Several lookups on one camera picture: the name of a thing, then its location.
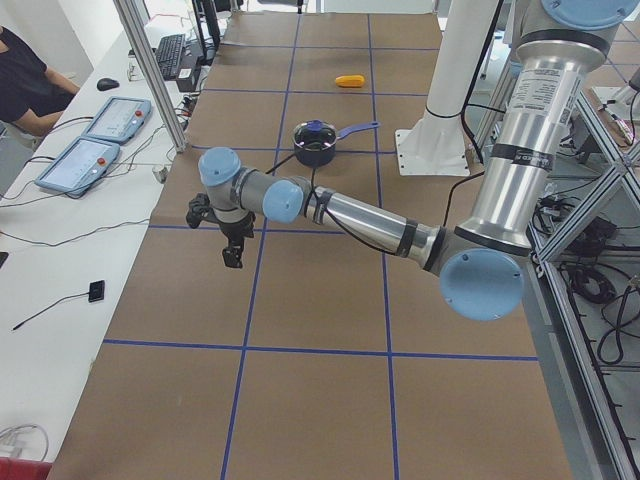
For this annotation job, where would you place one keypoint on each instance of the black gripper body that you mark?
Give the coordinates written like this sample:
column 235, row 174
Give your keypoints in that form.
column 236, row 229

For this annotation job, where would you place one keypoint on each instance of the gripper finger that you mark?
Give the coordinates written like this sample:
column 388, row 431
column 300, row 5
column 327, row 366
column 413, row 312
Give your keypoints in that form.
column 228, row 255
column 238, row 254

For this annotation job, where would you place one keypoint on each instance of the dark blue saucepan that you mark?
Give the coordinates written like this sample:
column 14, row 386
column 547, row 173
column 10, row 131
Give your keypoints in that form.
column 315, row 159

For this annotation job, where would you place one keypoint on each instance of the glass pot lid blue knob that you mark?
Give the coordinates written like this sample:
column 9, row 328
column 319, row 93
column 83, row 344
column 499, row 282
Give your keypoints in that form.
column 314, row 135

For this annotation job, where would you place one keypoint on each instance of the yellow corn cob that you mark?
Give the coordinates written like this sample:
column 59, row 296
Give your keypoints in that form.
column 350, row 81

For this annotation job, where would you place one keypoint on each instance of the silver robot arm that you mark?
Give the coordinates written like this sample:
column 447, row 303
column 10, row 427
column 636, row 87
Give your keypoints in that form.
column 476, row 263

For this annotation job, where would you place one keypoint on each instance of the small black square device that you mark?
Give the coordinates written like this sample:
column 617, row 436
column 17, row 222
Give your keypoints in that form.
column 96, row 291

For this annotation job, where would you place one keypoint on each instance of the far teach pendant tablet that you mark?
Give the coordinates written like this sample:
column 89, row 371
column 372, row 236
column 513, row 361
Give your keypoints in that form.
column 119, row 119

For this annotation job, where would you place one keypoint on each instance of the teach pendant tablet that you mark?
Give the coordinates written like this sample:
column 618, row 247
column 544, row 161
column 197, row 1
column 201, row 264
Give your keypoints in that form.
column 119, row 119
column 79, row 166

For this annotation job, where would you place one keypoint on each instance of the near teach pendant tablet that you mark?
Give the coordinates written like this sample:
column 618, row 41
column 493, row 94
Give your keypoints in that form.
column 79, row 166

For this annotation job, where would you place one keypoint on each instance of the black keyboard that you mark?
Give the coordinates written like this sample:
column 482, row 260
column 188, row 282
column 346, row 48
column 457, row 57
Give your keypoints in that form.
column 169, row 55

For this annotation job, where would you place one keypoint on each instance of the black computer mouse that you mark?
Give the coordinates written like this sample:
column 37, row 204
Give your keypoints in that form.
column 105, row 84

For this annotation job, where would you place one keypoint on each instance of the person in black shirt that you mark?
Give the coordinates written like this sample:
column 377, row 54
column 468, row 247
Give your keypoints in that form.
column 33, row 95

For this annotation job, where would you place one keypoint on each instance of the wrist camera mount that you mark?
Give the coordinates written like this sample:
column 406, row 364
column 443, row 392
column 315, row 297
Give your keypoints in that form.
column 200, row 210

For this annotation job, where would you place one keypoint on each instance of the aluminium frame post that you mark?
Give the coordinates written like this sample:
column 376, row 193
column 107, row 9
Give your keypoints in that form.
column 133, row 25

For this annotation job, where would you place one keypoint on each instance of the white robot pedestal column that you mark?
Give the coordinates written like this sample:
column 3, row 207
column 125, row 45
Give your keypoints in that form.
column 435, row 145

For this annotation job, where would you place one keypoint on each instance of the aluminium side frame rack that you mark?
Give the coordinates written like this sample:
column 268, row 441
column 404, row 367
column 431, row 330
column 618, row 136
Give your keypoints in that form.
column 585, row 232

